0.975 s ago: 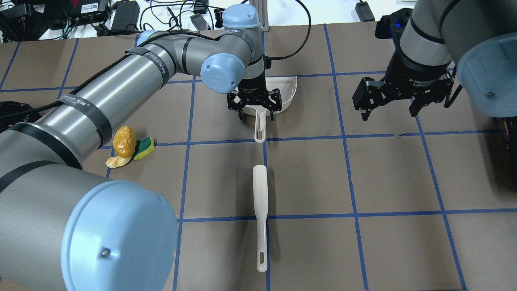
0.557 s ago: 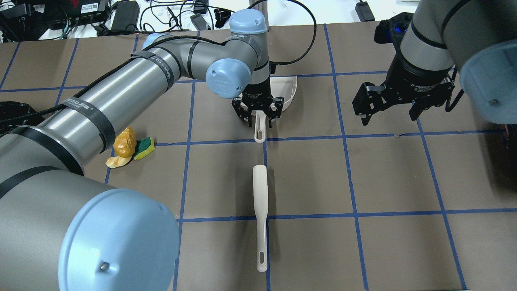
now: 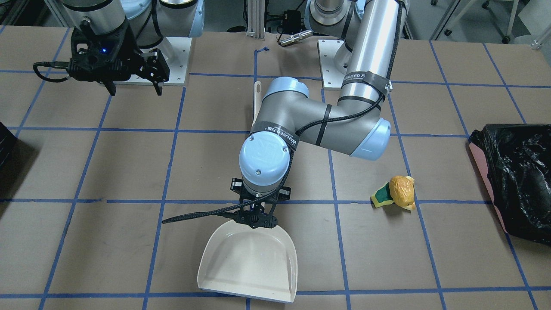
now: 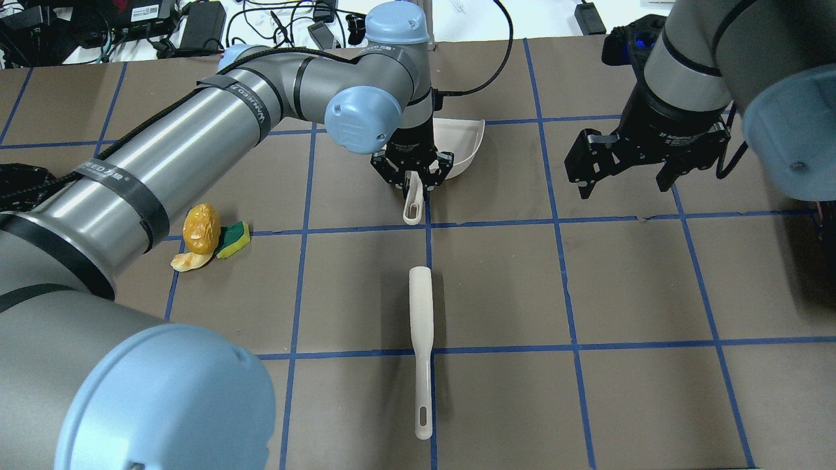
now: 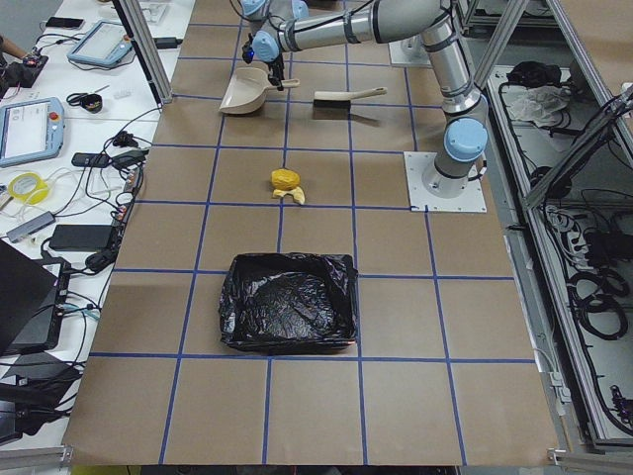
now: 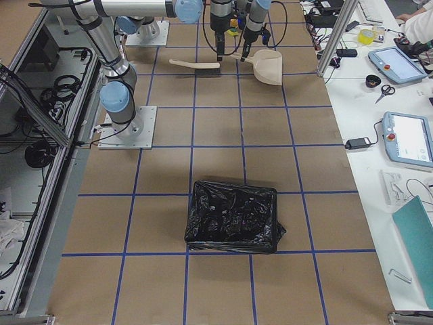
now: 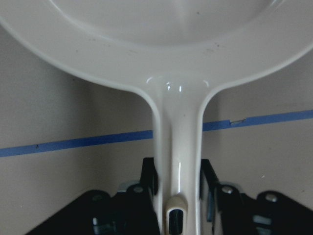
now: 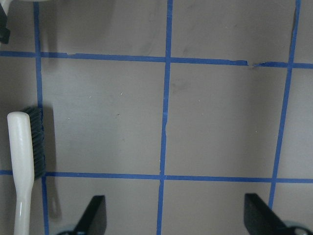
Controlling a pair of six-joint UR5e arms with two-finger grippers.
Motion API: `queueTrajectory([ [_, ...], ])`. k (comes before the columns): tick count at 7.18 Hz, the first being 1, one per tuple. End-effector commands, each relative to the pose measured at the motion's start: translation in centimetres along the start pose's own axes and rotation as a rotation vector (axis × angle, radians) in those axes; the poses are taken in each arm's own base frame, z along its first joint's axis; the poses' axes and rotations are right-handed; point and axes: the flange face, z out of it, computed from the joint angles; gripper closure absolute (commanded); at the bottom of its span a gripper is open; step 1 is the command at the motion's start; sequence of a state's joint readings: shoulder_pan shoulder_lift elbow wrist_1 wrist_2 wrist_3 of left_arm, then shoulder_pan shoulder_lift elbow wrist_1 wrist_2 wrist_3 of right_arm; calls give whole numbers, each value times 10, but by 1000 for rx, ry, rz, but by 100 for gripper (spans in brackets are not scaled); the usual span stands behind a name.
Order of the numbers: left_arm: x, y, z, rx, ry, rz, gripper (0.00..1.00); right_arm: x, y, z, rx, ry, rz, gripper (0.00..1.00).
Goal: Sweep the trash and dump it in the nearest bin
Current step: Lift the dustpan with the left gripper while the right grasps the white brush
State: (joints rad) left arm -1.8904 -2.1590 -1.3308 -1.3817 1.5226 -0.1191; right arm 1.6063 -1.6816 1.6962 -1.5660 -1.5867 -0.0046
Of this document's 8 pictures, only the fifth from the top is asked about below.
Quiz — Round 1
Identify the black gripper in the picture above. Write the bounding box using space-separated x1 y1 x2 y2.
267 56 285 91

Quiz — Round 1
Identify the beige plastic dustpan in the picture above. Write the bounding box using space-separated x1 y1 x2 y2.
219 67 278 115

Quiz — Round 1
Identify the white hand brush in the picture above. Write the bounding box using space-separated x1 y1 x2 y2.
313 87 388 108

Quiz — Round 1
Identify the yellow paper ball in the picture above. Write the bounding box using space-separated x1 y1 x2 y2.
271 168 301 191

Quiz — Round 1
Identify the pale yellow peel scrap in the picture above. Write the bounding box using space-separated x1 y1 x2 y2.
273 186 306 205

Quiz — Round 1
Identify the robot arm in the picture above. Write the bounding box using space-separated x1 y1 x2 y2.
240 1 488 179
239 0 310 22

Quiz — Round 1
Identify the left bin black liner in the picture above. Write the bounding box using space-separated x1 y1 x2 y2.
219 252 358 353

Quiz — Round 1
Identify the teach pendant far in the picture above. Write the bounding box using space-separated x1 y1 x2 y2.
66 20 133 69

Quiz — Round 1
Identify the teach pendant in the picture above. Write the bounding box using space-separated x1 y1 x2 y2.
66 20 133 69
1 97 64 168

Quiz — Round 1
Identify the black bowl on desk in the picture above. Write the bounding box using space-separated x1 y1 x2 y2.
79 93 103 114

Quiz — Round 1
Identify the black smartphone on desk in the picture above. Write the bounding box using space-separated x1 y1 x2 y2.
45 17 84 30

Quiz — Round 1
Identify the black power brick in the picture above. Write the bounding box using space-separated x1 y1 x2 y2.
48 225 115 251

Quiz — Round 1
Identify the teach pendant near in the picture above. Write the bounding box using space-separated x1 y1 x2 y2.
1 97 64 168

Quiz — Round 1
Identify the yellow tape roll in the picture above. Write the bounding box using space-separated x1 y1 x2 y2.
8 172 50 205

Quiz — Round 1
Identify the white crumpled cloth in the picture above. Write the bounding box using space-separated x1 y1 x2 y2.
507 86 571 128

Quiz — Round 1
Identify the black laptop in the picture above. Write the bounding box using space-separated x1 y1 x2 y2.
1 241 70 356

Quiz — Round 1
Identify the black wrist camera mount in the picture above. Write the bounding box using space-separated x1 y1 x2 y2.
241 34 254 64

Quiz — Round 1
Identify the aluminium frame post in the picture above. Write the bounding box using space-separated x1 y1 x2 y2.
113 0 172 106

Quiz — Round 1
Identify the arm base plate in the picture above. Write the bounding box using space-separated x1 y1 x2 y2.
404 151 487 214

